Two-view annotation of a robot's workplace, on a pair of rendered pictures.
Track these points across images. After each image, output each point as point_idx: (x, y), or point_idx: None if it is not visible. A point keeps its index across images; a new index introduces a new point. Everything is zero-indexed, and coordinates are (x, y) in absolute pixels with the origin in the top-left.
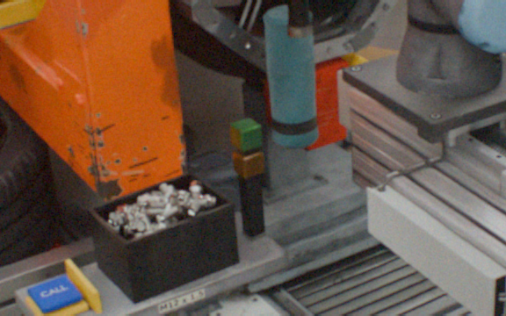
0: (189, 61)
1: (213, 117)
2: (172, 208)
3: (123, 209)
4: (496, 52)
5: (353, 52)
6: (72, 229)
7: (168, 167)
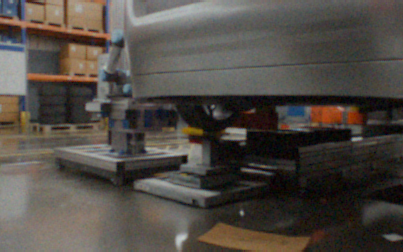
0: (319, 237)
1: (270, 216)
2: None
3: None
4: None
5: (227, 241)
6: (246, 155)
7: None
